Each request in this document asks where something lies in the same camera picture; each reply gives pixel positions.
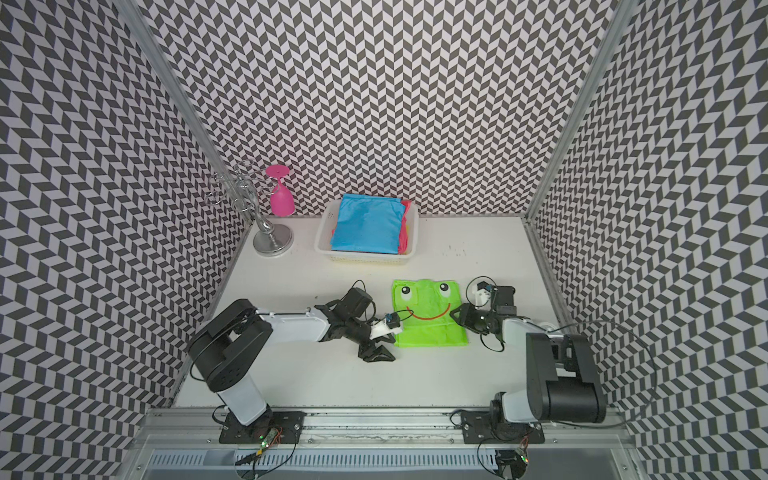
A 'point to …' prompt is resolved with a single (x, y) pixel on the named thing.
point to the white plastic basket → (325, 219)
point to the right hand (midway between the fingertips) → (454, 320)
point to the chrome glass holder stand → (242, 187)
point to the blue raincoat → (368, 224)
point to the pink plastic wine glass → (282, 201)
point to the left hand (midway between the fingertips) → (389, 349)
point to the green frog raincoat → (425, 308)
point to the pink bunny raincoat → (403, 244)
